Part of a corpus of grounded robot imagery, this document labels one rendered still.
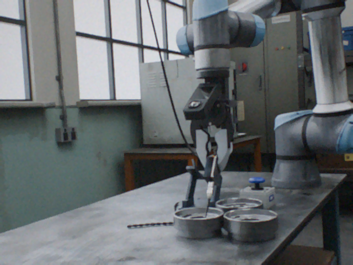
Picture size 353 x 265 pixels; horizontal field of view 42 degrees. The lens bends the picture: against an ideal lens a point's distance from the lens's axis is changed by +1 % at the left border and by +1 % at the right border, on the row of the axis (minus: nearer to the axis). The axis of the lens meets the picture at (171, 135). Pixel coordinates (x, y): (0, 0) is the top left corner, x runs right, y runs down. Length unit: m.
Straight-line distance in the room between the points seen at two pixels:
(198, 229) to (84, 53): 2.52
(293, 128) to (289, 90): 3.37
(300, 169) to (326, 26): 0.42
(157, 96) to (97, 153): 0.62
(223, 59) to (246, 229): 0.34
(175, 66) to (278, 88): 1.74
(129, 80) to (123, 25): 0.44
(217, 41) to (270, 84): 3.90
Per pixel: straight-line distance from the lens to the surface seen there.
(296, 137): 1.41
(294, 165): 1.43
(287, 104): 4.79
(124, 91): 3.65
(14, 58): 2.83
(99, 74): 3.41
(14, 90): 2.80
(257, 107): 4.87
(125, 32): 3.76
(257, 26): 1.06
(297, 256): 1.62
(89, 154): 3.13
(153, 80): 3.42
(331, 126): 1.35
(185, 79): 3.29
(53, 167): 2.88
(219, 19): 0.96
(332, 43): 1.35
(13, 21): 2.82
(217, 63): 0.95
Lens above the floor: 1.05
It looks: 3 degrees down
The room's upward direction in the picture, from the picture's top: 3 degrees counter-clockwise
